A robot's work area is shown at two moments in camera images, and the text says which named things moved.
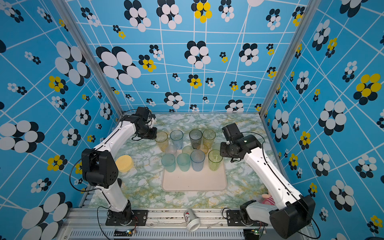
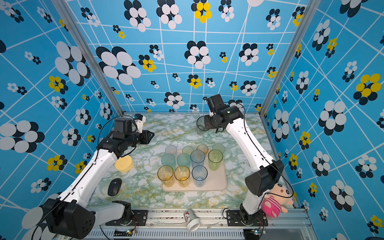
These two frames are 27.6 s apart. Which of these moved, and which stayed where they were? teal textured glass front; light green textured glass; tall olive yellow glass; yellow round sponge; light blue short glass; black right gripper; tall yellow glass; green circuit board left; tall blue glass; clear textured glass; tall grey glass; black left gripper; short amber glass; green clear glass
Moved: tall grey glass; black right gripper; tall olive yellow glass; black left gripper; tall blue glass; tall yellow glass
Stayed: short amber glass; yellow round sponge; light green textured glass; light blue short glass; clear textured glass; teal textured glass front; green clear glass; green circuit board left
